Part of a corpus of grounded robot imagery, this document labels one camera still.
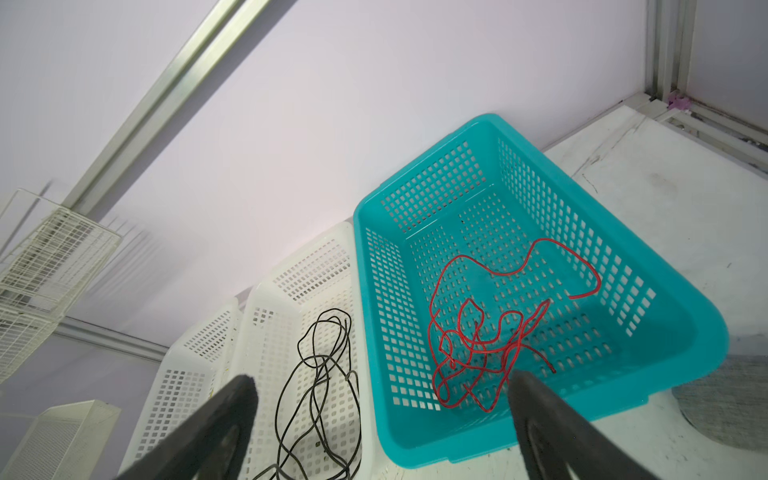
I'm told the white plastic basket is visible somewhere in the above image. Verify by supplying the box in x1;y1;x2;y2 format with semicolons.
119;298;242;472
230;221;380;479

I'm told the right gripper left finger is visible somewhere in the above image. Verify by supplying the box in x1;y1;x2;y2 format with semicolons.
118;375;259;479

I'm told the white wire wall basket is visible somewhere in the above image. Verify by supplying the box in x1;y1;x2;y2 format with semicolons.
1;189;121;381

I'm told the middle white plastic basket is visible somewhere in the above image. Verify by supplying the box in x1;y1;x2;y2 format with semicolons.
230;221;380;479

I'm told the white mesh two-tier shelf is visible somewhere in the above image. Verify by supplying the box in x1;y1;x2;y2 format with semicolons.
1;400;121;479

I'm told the black cable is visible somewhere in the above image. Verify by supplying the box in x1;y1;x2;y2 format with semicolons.
251;308;364;480

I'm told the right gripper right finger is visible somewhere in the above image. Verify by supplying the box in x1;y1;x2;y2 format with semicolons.
507;370;655;479

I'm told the left white plastic basket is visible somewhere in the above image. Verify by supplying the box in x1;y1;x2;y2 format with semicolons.
119;298;242;472

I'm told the teal plastic basket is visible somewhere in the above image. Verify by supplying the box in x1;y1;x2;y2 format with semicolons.
353;114;728;469

